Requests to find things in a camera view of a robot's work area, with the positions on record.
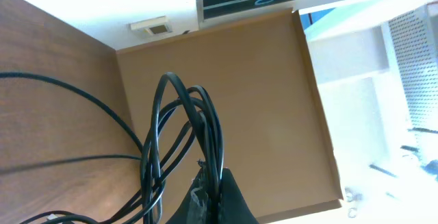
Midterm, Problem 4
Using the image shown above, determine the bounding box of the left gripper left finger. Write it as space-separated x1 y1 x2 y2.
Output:
166 160 209 224

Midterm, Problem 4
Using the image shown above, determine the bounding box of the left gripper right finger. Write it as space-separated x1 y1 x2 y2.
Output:
218 168 259 224

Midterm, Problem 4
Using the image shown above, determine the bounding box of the black USB cable long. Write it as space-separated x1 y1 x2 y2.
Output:
1 151 142 223

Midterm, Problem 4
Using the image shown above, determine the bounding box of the brown cardboard side panel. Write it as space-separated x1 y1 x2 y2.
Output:
117 11 343 223

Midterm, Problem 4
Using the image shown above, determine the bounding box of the left camera cable black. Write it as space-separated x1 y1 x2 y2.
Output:
1 72 143 151

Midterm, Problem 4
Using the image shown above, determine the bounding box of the white wall switch box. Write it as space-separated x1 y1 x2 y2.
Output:
129 16 172 38

